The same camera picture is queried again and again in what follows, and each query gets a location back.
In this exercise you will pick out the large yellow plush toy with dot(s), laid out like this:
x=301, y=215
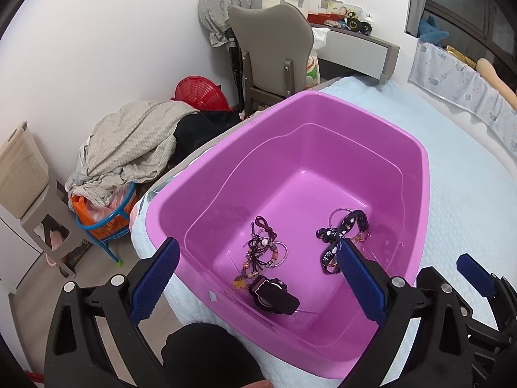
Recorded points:
x=496, y=81

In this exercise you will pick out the red plastic basket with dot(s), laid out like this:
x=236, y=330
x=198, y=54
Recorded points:
x=202, y=93

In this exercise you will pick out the grey clothes heap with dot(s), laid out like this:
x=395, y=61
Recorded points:
x=129, y=145

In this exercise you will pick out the printed plastic bag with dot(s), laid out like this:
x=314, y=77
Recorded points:
x=313, y=68

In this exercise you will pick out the dark window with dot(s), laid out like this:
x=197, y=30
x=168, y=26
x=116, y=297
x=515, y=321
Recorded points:
x=464, y=4

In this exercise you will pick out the blue plush toy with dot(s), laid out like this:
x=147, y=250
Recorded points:
x=432, y=32

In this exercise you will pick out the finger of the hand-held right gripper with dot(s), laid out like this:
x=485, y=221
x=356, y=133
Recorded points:
x=434, y=285
x=476, y=275

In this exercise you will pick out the grey white desk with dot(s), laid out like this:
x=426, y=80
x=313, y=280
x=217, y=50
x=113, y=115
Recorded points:
x=355, y=48

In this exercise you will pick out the blue metal rack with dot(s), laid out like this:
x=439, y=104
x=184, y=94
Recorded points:
x=111, y=250

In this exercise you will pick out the grey garment on chair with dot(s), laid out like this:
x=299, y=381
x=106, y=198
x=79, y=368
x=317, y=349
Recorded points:
x=218, y=4

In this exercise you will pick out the black wristwatch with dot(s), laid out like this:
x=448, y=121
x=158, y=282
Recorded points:
x=274, y=295

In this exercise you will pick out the black garment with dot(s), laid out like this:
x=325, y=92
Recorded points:
x=202, y=133

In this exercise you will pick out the blue printed cloth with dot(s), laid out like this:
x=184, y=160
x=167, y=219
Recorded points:
x=444, y=72

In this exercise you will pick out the beige stool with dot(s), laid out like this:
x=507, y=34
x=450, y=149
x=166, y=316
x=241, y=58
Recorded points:
x=44, y=218

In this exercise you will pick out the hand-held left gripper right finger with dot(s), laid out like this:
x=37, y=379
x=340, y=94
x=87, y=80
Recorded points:
x=361, y=283

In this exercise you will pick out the printed cardboard box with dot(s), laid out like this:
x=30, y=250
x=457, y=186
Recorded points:
x=339, y=6

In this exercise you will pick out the person's black trouser leg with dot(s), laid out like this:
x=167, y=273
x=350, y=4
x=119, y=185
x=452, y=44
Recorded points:
x=202, y=355

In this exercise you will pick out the toy truck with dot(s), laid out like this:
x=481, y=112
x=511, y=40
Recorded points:
x=357, y=22

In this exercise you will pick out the red box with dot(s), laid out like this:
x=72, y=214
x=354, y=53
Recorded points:
x=323, y=18

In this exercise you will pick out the orange basket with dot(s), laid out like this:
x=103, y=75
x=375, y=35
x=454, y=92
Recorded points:
x=109, y=226

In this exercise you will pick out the purple plastic tub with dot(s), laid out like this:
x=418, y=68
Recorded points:
x=303, y=161

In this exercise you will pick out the silver bangle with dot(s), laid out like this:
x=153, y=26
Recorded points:
x=286, y=254
x=332, y=216

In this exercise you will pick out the grey chair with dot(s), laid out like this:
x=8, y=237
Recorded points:
x=270, y=36

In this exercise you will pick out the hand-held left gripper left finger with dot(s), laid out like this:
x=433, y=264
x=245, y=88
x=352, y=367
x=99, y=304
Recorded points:
x=155, y=277

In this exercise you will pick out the yellow flower earring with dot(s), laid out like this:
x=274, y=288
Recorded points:
x=240, y=283

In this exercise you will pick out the light blue blanket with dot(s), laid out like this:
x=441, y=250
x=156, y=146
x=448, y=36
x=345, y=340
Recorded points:
x=464, y=194

